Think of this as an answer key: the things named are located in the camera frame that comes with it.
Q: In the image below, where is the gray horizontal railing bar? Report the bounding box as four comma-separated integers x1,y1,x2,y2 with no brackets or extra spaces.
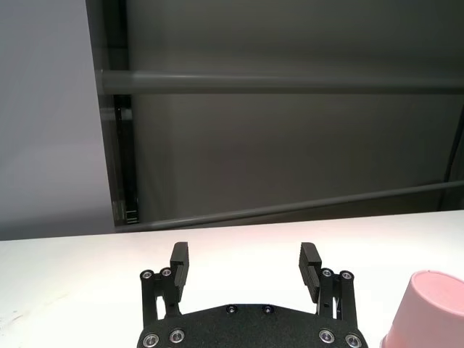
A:
115,181,464,233
100,70,464,96

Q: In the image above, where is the pink plastic cup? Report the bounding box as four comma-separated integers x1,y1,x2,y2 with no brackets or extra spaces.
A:
378,269,464,348

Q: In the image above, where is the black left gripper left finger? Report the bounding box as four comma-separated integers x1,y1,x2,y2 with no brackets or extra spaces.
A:
140,241,191,322

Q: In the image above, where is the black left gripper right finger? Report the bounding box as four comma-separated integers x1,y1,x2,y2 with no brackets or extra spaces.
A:
297,241,359,324

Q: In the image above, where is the gray vertical railing post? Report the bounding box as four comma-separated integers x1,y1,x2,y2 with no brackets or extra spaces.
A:
439,107,464,212

